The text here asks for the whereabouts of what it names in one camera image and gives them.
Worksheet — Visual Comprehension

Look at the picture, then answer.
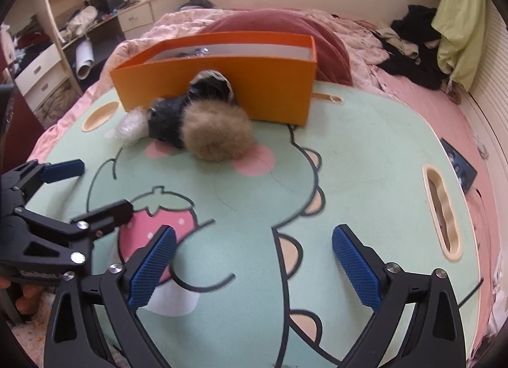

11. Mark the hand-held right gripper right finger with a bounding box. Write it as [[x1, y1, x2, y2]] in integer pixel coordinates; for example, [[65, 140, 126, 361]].
[[331, 224, 467, 368]]

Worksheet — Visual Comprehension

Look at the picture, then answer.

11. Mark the green cartoon print desktop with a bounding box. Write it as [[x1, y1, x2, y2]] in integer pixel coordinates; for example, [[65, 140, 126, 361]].
[[26, 80, 487, 368]]

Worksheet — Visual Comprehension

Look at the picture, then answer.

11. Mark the orange cardboard box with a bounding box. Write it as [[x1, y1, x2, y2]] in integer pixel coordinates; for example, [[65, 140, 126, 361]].
[[109, 31, 318, 127]]

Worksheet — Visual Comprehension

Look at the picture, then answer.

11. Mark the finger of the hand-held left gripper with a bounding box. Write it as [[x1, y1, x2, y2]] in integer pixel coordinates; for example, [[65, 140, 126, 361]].
[[0, 159, 86, 204], [12, 199, 134, 263]]

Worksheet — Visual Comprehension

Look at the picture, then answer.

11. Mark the pink bed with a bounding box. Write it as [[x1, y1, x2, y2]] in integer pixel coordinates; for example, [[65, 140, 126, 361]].
[[313, 66, 508, 337]]

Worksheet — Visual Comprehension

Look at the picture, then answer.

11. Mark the pink floral quilt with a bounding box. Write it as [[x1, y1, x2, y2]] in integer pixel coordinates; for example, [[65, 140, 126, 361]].
[[34, 9, 391, 142]]

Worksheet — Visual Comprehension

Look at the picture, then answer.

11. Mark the white paper roll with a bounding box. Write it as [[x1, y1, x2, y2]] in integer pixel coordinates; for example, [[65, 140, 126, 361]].
[[75, 40, 96, 79]]

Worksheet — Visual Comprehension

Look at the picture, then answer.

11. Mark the white cloth pile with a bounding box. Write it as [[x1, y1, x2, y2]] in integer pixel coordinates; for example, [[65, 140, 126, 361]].
[[65, 6, 99, 37]]

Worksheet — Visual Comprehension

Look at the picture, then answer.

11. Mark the brown fur pompom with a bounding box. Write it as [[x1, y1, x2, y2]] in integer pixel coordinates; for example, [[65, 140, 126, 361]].
[[180, 100, 255, 163]]

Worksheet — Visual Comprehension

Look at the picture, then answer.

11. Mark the white drawer chest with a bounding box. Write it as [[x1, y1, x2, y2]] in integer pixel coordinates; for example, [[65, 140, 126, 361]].
[[14, 43, 80, 112]]

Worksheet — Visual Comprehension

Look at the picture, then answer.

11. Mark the light green cloth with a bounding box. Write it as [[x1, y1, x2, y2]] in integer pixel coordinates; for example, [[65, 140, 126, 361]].
[[431, 0, 487, 93]]

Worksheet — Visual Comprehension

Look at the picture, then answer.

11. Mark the speckled plush blanket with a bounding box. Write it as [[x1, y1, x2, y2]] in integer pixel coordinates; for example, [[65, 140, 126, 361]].
[[8, 310, 54, 368]]

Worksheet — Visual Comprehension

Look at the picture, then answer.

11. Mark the white louvered door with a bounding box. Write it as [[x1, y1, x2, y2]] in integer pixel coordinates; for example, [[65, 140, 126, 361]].
[[464, 0, 508, 178]]

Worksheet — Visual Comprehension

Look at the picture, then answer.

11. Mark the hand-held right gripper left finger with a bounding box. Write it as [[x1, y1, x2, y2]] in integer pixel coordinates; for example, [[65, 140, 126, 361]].
[[43, 224, 178, 368]]

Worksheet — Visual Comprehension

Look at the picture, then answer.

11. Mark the person's left hand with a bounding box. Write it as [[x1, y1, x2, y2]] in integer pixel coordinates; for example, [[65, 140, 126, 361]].
[[0, 278, 42, 313]]

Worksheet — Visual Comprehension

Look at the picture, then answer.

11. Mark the black clothes pile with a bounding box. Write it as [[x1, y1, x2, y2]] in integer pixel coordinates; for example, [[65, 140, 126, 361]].
[[379, 4, 449, 91]]

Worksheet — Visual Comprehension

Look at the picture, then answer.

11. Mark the black doll with lace trim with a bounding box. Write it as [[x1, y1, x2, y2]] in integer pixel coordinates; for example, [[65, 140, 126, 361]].
[[148, 70, 239, 150]]

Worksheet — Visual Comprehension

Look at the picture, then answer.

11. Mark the white drawer cabinet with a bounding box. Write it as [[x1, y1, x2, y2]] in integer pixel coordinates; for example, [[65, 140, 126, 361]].
[[119, 5, 155, 33]]

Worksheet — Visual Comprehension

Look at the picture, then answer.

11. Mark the clear plastic wrapped jar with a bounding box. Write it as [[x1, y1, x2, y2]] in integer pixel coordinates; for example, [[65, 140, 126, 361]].
[[114, 108, 153, 147]]

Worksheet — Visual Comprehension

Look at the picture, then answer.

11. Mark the red corduroy pillow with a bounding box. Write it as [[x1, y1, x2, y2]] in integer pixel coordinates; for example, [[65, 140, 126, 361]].
[[198, 9, 354, 87]]

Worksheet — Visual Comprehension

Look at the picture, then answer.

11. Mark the black phone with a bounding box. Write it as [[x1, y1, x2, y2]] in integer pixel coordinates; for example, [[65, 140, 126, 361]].
[[440, 138, 478, 192]]

